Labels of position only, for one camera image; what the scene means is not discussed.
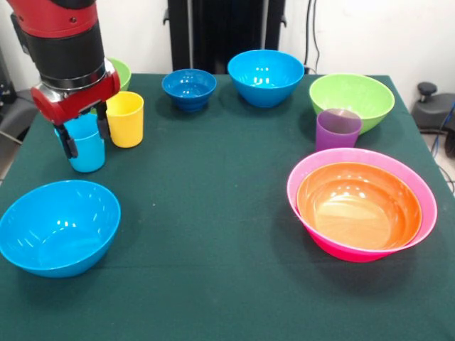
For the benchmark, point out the small dark blue bowl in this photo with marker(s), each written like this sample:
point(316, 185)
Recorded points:
point(189, 89)

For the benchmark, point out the dark green tablecloth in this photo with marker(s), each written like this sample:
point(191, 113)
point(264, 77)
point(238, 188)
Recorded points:
point(213, 231)

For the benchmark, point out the black device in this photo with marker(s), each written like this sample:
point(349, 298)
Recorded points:
point(4, 85)

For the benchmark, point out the yellow plastic cup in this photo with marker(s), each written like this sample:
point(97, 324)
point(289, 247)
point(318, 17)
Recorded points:
point(126, 120)

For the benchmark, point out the orange plastic bowl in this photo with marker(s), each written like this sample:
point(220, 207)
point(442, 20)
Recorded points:
point(359, 206)

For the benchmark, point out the black equipment with knob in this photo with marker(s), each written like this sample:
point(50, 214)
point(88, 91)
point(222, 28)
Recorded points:
point(433, 110)

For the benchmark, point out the light blue plastic bowl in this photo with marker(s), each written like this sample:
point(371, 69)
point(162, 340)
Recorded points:
point(266, 80)
point(60, 231)

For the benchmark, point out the large pink plastic bowl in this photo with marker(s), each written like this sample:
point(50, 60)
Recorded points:
point(341, 252)

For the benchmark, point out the light blue plastic cup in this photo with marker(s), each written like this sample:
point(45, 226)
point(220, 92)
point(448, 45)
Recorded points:
point(87, 152)

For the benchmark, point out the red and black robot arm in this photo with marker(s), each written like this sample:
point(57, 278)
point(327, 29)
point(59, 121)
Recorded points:
point(60, 39)

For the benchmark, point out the green plastic bowl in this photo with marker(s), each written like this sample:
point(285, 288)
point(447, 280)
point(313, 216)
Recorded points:
point(352, 96)
point(121, 72)

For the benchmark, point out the grey chair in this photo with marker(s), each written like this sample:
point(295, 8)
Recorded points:
point(14, 117)

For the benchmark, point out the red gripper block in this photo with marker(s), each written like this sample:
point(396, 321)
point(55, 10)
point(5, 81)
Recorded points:
point(71, 103)

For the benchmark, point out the purple plastic cup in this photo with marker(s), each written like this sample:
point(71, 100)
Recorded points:
point(337, 131)

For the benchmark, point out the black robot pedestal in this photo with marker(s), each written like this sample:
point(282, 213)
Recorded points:
point(213, 35)

